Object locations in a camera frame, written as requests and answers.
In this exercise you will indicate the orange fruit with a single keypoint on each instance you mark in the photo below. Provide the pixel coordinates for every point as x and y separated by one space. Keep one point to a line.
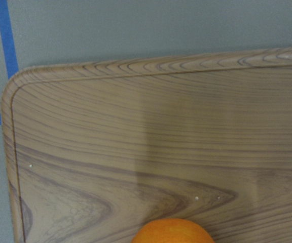
172 230

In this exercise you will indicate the wooden cutting board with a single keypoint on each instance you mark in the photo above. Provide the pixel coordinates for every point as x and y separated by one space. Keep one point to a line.
96 150

